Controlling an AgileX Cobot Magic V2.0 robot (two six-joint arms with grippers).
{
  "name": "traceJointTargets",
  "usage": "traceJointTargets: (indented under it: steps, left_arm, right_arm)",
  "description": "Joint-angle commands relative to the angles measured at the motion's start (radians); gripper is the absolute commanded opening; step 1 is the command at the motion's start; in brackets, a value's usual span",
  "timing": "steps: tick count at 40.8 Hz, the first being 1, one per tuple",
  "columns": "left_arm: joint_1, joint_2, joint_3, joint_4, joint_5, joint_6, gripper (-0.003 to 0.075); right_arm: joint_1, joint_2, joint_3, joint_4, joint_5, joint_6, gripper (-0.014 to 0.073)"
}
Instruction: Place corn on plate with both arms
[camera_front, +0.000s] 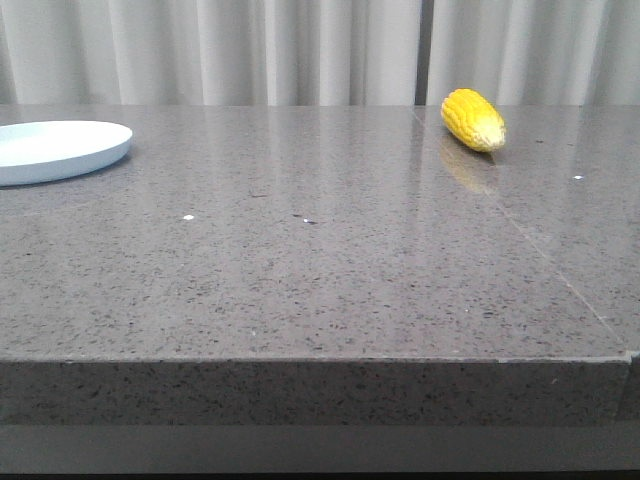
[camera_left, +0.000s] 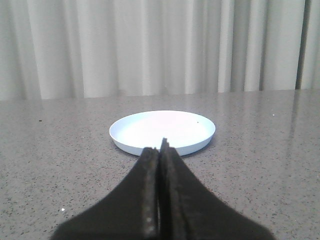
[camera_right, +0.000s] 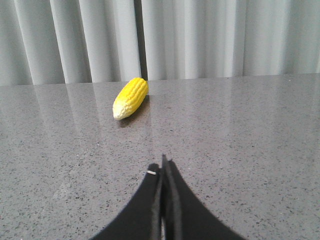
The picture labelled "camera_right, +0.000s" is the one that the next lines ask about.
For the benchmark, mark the yellow corn cob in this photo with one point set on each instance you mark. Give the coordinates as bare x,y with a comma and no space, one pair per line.
130,98

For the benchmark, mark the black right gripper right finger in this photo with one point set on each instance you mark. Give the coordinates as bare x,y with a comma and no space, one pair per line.
185,217

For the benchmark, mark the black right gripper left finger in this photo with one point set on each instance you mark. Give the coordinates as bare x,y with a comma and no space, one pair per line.
141,219

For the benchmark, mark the grey pleated curtain right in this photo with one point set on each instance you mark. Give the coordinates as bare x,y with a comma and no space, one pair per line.
190,39

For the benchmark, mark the grey pleated curtain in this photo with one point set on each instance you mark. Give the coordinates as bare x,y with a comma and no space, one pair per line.
190,39
69,41

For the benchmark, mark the grey pleated curtain left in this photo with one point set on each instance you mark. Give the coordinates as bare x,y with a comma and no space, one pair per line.
69,41

